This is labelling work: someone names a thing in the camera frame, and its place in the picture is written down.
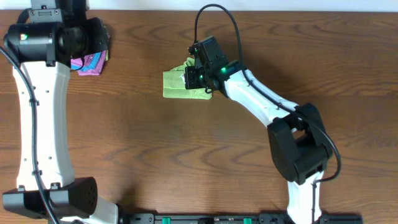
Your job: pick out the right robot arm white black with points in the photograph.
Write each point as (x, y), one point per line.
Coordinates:
(300, 146)

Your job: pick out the green microfiber cloth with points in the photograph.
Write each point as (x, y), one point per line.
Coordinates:
(174, 84)

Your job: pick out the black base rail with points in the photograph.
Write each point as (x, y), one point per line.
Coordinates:
(262, 218)

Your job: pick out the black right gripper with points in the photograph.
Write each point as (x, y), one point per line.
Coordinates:
(190, 81)

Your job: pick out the purple folded cloth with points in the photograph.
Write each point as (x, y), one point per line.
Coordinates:
(80, 63)
(90, 72)

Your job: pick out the purple folded cloth bottom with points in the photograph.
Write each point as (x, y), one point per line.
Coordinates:
(90, 72)

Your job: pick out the purple folded cloth top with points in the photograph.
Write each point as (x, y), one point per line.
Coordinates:
(80, 63)

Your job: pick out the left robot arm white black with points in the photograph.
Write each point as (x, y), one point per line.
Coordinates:
(41, 45)

